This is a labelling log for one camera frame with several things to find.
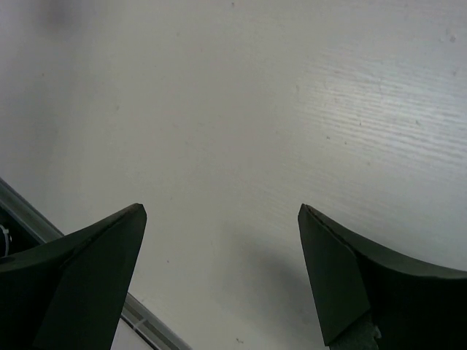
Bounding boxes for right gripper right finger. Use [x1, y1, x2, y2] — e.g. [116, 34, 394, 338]
[298, 204, 466, 349]

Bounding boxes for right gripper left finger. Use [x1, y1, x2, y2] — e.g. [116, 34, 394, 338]
[1, 203, 147, 349]

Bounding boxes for aluminium table edge rail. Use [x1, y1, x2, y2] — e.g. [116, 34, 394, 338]
[1, 182, 187, 349]

